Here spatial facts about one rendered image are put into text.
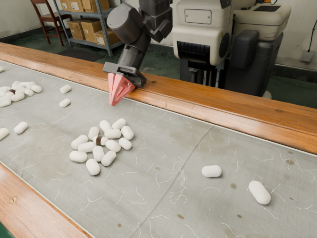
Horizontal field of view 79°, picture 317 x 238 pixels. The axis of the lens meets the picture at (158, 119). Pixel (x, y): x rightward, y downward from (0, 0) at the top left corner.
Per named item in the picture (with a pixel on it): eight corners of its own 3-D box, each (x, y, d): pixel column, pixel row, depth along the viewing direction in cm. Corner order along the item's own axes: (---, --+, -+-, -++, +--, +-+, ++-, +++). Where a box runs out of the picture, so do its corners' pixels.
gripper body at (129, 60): (132, 74, 45) (144, 46, 46) (101, 67, 49) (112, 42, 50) (145, 86, 51) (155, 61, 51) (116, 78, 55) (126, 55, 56)
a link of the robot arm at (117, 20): (174, 27, 50) (153, 15, 54) (158, -10, 40) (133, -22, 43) (145, 63, 51) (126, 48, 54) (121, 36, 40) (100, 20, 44)
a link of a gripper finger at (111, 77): (118, 106, 44) (133, 69, 45) (96, 98, 47) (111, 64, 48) (132, 114, 50) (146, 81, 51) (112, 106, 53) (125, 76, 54)
